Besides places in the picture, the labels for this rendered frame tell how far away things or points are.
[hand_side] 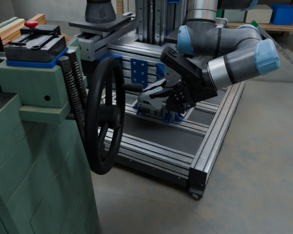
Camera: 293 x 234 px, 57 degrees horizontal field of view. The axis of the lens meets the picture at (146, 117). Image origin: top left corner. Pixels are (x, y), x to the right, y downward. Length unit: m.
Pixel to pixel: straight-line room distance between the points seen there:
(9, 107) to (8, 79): 0.06
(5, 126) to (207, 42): 0.51
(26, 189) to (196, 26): 0.58
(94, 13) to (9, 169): 0.90
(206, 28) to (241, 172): 1.14
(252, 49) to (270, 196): 1.12
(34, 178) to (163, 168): 0.83
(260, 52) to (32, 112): 0.52
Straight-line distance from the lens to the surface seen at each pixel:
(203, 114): 1.76
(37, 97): 0.64
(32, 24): 0.67
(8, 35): 0.91
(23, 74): 0.62
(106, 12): 1.37
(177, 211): 1.48
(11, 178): 0.67
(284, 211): 1.63
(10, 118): 0.64
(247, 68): 0.66
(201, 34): 0.74
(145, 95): 0.73
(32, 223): 0.80
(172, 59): 0.67
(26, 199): 0.75
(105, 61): 0.61
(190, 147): 1.50
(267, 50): 0.66
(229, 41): 0.74
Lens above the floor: 1.20
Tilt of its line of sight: 36 degrees down
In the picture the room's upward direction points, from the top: straight up
